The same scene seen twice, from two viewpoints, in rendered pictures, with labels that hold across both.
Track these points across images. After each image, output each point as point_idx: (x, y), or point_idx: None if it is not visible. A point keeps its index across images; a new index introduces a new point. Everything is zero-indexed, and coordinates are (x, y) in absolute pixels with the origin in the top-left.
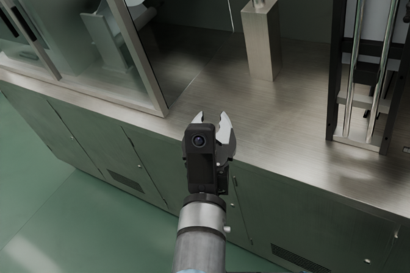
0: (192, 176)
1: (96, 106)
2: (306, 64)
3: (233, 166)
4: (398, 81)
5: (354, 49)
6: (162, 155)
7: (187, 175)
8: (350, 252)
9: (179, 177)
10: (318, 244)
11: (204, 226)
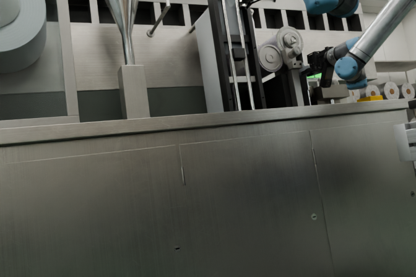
0: None
1: None
2: None
3: (181, 146)
4: (254, 51)
5: (229, 36)
6: (65, 197)
7: None
8: (300, 214)
9: (85, 248)
10: (276, 232)
11: None
